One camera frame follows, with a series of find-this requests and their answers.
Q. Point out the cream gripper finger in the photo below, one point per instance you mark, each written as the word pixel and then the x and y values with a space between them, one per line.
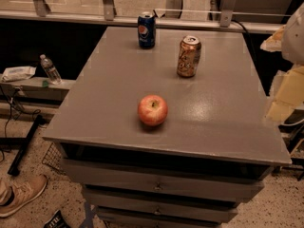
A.
pixel 273 43
pixel 286 94

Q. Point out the orange soda can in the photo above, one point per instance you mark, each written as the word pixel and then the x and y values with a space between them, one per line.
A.
pixel 189 56

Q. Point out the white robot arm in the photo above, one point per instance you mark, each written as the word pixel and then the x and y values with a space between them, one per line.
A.
pixel 293 38

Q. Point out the blue Pepsi can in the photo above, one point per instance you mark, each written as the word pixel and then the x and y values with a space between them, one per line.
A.
pixel 146 30

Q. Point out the red apple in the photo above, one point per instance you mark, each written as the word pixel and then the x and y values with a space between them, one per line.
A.
pixel 152 110

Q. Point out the grey drawer cabinet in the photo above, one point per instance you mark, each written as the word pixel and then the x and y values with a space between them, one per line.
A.
pixel 211 153

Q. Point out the clear plastic water bottle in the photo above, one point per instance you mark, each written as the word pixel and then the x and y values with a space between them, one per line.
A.
pixel 50 70

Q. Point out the white wipes packet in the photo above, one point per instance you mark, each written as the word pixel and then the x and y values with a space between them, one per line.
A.
pixel 18 73

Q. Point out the black printed bag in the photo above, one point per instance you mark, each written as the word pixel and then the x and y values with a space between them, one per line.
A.
pixel 57 221

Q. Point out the black metal stand leg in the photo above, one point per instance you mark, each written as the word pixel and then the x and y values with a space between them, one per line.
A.
pixel 13 170

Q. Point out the tan sneaker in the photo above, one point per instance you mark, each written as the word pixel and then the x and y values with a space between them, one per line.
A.
pixel 15 196

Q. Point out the wire mesh basket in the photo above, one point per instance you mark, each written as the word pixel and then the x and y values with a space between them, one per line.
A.
pixel 52 159

